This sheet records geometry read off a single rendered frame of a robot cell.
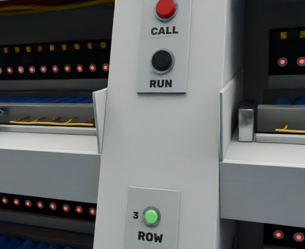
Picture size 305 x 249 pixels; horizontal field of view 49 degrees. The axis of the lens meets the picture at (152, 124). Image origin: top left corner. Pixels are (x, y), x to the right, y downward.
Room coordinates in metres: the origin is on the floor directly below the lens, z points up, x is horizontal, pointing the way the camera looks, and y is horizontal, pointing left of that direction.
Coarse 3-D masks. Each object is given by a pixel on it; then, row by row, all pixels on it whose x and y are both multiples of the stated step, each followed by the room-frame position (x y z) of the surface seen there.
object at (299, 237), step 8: (264, 224) 0.38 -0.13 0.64; (272, 224) 0.38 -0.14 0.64; (264, 232) 0.38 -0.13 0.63; (272, 232) 0.38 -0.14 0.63; (280, 232) 0.38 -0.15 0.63; (288, 232) 0.38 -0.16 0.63; (296, 232) 0.37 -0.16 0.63; (304, 232) 0.37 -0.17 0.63; (264, 240) 0.39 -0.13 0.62; (272, 240) 0.38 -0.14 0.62; (280, 240) 0.38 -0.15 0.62; (288, 240) 0.38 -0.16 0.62; (296, 240) 0.37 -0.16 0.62; (304, 240) 0.37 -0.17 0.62; (232, 248) 0.37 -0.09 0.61; (264, 248) 0.38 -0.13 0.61; (272, 248) 0.38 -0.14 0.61; (280, 248) 0.38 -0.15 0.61; (288, 248) 0.38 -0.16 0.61; (296, 248) 0.38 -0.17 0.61; (304, 248) 0.38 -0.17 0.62
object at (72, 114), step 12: (12, 108) 0.38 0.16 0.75; (24, 108) 0.37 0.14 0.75; (36, 108) 0.37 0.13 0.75; (48, 108) 0.36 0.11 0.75; (60, 108) 0.36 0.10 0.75; (72, 108) 0.35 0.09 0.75; (84, 108) 0.35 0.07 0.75; (0, 120) 0.39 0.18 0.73; (12, 120) 0.39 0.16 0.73; (24, 120) 0.38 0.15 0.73; (36, 120) 0.36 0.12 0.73; (48, 120) 0.37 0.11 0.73; (60, 120) 0.36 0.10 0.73; (72, 120) 0.35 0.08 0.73; (84, 120) 0.35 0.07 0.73
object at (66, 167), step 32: (96, 96) 0.26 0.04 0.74; (96, 128) 0.27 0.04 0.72; (0, 160) 0.31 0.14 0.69; (32, 160) 0.30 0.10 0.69; (64, 160) 0.29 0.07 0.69; (96, 160) 0.28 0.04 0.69; (0, 192) 0.32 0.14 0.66; (32, 192) 0.31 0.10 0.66; (64, 192) 0.30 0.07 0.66; (96, 192) 0.29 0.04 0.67
